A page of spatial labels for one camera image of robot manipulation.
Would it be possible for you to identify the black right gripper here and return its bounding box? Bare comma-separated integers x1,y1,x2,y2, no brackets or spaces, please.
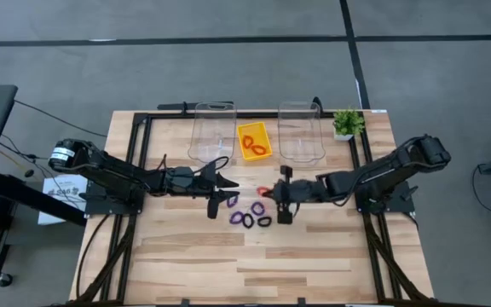
273,165,330,226

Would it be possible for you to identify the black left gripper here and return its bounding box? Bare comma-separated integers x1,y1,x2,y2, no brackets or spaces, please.
159,164,241,219

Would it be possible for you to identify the clear plastic bin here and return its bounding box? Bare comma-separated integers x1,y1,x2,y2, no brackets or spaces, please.
188,101,238,165
277,101,326,164

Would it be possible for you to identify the yellow plastic basket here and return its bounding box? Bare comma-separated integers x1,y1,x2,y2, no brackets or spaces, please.
236,121,274,162

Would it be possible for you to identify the green plant in white pot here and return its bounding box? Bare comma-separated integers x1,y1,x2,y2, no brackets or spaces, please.
332,108,366,142

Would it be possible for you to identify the white printed paper sheet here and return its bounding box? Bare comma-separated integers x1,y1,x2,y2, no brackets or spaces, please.
37,174,89,226

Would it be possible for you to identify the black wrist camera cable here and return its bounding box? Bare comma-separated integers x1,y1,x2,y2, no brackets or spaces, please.
194,155,230,176

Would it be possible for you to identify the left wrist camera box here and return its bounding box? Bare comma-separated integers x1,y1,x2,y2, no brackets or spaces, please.
171,166,195,182

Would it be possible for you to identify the black aluminium table frame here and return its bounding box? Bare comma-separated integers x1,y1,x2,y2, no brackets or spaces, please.
72,110,436,307

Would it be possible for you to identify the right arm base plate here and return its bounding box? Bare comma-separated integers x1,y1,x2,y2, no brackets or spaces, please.
355,181,417,214

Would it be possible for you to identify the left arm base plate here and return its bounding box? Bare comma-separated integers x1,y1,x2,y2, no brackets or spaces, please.
84,181,144,216

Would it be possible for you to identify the black floor cable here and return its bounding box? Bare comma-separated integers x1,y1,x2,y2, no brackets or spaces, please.
14,100,108,138

